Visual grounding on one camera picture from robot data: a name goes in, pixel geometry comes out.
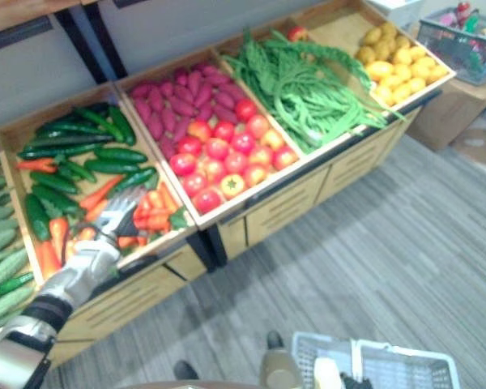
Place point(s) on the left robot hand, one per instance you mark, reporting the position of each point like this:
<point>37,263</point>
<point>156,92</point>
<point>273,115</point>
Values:
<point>119,215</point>

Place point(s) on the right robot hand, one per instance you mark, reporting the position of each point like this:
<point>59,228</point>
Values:
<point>354,382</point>

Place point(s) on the light grey plastic shopping basket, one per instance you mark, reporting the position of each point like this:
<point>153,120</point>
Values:
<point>401,366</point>

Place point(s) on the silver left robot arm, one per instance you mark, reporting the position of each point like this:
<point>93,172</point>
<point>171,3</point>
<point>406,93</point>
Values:
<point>85,267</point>

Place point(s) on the bright green vegetable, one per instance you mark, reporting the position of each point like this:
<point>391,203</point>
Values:
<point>12,283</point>

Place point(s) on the dark grey shopping basket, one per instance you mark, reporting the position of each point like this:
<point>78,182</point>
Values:
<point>449,48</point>

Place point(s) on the orange carrot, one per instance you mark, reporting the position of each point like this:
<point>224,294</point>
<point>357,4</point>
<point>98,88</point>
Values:
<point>94,211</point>
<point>36,165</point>
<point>127,242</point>
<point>58,235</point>
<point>46,257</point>
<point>86,234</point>
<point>168,198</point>
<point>152,223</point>
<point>156,198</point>
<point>154,212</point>
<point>101,192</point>

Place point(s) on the pale yellow item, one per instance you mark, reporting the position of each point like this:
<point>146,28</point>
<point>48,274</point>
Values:
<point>326,373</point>

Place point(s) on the dark green cucumber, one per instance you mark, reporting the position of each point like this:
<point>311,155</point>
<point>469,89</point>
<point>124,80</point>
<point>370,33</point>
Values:
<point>121,125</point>
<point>99,120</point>
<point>91,108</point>
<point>56,199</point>
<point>58,151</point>
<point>111,166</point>
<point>69,140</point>
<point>53,182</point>
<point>134,178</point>
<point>79,170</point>
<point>71,129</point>
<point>120,155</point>
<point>37,216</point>

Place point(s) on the purple sweet potato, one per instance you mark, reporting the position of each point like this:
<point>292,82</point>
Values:
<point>183,94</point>
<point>217,79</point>
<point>204,69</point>
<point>225,114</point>
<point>167,88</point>
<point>181,129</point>
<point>168,119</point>
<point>205,111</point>
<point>167,146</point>
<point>203,95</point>
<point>182,107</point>
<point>181,75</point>
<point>231,91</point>
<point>142,110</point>
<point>155,99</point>
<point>139,90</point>
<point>224,100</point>
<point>194,81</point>
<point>154,126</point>

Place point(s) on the dark right robot foot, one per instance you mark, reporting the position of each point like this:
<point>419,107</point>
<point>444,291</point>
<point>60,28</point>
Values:
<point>274,339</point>

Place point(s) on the dark robot foot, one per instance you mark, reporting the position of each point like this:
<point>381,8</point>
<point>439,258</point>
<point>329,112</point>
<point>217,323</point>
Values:
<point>185,369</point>
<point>274,339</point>

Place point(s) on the red tomato with stem showing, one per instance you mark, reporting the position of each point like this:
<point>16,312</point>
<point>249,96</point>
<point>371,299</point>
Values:
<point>232,185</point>

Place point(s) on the wooden crate with cucumbers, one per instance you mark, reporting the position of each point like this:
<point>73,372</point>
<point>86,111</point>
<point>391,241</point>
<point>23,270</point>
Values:
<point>85,96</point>

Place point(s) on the wooden crate with tomatoes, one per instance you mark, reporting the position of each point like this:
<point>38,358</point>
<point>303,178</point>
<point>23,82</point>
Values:
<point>158,68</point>

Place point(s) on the wooden produce display stand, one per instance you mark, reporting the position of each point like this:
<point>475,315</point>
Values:
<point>283,210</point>

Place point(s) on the dark left robot foot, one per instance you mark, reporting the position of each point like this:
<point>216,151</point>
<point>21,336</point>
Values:
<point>185,369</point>

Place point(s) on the wooden crate with green beans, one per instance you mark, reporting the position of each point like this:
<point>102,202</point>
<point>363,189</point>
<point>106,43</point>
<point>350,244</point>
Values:
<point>231,48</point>

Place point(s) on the long green beans heap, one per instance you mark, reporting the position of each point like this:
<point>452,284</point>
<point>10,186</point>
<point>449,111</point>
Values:
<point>308,109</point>

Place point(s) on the small red fruit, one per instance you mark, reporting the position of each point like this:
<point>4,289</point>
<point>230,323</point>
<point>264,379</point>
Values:
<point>297,33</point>

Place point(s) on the small brown cardboard box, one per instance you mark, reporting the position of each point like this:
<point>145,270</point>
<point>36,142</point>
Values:
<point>478,144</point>

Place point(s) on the large brown cardboard box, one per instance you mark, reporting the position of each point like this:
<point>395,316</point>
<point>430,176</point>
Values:
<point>441,113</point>

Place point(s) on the wooden crate with potatoes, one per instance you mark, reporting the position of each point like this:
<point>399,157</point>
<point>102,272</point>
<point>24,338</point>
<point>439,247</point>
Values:
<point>336,28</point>

